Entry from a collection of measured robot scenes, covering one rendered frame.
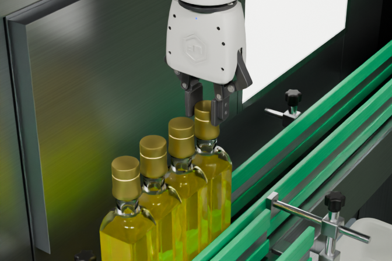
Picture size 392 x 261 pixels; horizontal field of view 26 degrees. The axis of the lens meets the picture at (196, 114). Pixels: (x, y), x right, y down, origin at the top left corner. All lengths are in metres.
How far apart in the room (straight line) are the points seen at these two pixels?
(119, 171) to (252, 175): 0.44
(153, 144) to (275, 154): 0.44
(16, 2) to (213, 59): 0.25
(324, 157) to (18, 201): 0.56
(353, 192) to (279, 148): 0.20
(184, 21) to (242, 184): 0.41
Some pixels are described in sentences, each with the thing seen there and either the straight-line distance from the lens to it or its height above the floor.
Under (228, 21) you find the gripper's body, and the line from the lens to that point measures 1.05.
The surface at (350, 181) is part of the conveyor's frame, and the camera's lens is 1.57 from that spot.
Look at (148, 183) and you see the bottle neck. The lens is 1.09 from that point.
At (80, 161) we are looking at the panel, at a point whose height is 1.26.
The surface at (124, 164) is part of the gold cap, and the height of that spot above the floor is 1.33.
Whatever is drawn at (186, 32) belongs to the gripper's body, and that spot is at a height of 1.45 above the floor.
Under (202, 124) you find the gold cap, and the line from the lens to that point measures 1.14.
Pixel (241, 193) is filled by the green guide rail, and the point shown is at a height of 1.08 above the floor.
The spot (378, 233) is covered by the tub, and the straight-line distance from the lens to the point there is 1.50.
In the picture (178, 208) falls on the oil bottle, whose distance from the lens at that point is 1.12.
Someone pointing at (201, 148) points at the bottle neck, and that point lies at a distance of 1.17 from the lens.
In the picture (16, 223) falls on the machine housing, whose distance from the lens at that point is 1.16.
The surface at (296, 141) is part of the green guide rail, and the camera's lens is 1.53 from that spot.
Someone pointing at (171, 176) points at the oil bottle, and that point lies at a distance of 1.13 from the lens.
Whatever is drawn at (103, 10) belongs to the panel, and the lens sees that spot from 1.11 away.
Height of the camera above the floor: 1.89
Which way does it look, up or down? 30 degrees down
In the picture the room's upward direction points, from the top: straight up
